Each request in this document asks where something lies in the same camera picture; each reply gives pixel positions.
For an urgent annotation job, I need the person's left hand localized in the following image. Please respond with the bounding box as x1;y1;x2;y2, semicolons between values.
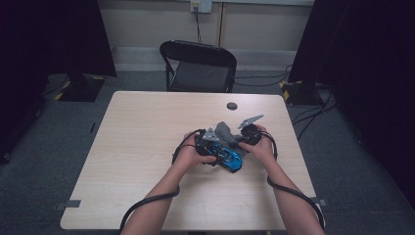
175;130;218;171

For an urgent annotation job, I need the wide dark curtain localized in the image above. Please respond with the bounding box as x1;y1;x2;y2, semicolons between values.
0;0;117;165

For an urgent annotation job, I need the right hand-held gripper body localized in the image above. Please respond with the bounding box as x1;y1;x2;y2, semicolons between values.
237;114;265;147

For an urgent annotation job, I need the hand-held gripper black cable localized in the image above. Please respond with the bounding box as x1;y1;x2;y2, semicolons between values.
259;129;326;230
118;128;206;235

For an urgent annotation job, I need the person's right hand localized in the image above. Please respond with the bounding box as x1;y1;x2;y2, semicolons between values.
238;124;277;168

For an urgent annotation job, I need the grey tape strip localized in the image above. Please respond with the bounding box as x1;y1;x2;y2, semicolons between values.
55;199;82;212
310;196;328;208

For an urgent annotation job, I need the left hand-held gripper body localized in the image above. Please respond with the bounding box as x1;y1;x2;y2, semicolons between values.
194;126;220;157

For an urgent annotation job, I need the black floor cable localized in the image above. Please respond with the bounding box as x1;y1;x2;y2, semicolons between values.
234;64;293;80
233;76;289;88
291;94;338;126
296;88;335;142

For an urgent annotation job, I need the blue toy car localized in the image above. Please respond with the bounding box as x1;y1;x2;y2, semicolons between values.
207;141;244;173

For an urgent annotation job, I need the left hand-held gripper black cable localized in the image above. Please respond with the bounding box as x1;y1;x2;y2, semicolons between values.
118;128;206;235

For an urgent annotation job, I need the white wall socket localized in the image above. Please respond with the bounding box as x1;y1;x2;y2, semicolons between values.
190;0;213;15

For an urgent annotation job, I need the black folding chair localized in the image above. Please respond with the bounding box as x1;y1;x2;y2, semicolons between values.
159;39;238;94

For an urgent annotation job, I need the black socket cable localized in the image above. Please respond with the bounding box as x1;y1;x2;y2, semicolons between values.
194;7;203;44

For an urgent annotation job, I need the black stand base yellow tape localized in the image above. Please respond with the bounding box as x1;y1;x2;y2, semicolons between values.
54;72;108;103
279;79;325;108

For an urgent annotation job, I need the grey cloth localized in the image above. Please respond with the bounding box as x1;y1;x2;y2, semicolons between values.
213;120;252;157

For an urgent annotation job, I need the right hand-held gripper black cable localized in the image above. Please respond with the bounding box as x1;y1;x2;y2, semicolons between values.
259;129;326;230

